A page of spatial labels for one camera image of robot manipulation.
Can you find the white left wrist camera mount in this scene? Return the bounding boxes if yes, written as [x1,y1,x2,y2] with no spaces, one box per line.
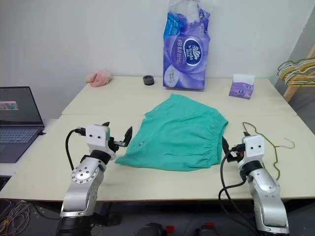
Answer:
[85,124,116,159]

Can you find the grey laptop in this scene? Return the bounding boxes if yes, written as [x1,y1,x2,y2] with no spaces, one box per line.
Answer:
[0,86,47,164]

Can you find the green shorts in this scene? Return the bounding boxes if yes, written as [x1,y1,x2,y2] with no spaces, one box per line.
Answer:
[115,93,230,172]

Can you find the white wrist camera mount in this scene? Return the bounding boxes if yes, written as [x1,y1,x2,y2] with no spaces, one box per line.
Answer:
[242,134,267,165]
[85,124,116,159]

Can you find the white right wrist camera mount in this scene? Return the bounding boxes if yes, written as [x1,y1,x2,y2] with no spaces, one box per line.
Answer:
[242,134,267,165]

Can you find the stack of coloured hangers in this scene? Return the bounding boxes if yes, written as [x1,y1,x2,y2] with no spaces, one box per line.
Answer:
[282,64,315,87]

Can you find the pink plush cloth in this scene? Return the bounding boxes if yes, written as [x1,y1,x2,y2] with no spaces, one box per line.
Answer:
[84,70,113,88]

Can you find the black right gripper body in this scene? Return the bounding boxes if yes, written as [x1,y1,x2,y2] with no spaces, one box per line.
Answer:
[226,144,246,162]

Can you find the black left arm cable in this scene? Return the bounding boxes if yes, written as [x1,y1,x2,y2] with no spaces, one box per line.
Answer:
[65,127,87,171]

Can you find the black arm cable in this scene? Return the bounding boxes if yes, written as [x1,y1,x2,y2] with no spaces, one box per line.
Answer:
[65,127,87,171]
[218,147,257,232]

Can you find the small purple tissue pack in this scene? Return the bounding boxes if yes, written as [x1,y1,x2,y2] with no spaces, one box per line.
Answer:
[228,73,255,100]

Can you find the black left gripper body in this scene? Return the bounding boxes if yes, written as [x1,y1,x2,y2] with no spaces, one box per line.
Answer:
[108,137,126,151]

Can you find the white floor cable tangle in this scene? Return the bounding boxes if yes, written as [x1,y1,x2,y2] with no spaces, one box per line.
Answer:
[0,199,33,236]

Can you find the olive wire hanger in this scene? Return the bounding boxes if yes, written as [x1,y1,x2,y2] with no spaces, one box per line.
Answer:
[242,121,296,182]

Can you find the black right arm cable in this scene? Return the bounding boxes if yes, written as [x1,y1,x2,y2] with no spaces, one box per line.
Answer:
[218,147,257,232]

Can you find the black round cap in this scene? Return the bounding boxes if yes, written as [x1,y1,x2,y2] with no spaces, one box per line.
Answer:
[142,75,155,87]

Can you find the large purple tissue pack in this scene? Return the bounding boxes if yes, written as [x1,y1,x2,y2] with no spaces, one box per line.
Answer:
[162,0,213,92]

